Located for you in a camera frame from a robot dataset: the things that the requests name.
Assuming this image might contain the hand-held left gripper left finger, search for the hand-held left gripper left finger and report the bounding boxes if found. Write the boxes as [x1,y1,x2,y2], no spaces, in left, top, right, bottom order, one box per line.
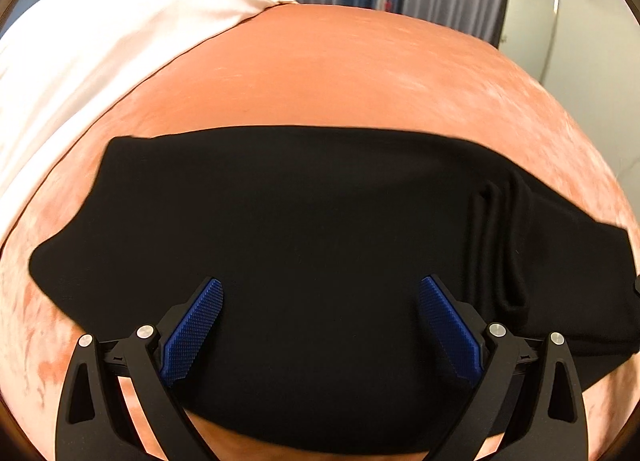
[56,277,224,461]

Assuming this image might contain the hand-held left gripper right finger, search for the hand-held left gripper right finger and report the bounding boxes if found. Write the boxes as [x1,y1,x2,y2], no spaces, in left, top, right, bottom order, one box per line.
[419,275,591,461]

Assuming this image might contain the black pants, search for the black pants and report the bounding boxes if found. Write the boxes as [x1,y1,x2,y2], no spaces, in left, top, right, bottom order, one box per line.
[27,126,640,456]

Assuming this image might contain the standing mirror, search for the standing mirror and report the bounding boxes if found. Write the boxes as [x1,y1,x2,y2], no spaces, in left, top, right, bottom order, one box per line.
[497,0,561,87]

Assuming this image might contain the white duvet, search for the white duvet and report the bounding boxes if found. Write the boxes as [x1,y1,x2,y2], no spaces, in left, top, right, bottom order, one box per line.
[0,0,296,242]

